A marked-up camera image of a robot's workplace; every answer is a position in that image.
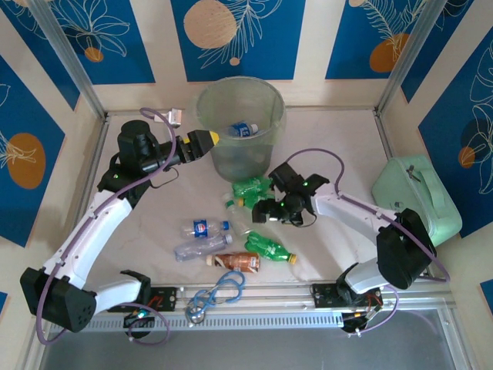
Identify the slim green bottle yellow cap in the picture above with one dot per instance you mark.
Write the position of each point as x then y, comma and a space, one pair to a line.
265, 246

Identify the clear bottle blue label blue cap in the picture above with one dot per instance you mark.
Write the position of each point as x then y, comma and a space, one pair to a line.
240, 130

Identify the brown label drink bottle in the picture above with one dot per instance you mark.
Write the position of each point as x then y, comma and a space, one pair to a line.
239, 262

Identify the clear bottle Pepsi logo label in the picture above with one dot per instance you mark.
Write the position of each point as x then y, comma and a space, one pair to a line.
200, 228

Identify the clear unlabelled bottle blue cap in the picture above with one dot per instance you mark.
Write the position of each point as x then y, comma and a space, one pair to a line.
200, 248

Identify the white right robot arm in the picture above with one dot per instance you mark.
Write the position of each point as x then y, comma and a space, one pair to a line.
354, 212

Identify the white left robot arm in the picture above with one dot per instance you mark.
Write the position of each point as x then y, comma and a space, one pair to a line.
96, 223

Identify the translucent grey-green plastic bin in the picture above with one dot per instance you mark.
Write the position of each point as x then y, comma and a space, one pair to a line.
239, 162

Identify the blue stethoscope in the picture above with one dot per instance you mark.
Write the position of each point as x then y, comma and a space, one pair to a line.
198, 316

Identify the mint green zip case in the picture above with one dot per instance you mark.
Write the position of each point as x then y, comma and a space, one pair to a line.
416, 192

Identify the long aluminium mounting rail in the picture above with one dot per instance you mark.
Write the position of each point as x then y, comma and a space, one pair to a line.
269, 304

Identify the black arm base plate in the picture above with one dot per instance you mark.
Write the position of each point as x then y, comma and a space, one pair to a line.
323, 294
165, 298

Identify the aluminium frame post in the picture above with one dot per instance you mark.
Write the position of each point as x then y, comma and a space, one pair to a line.
411, 50
65, 50

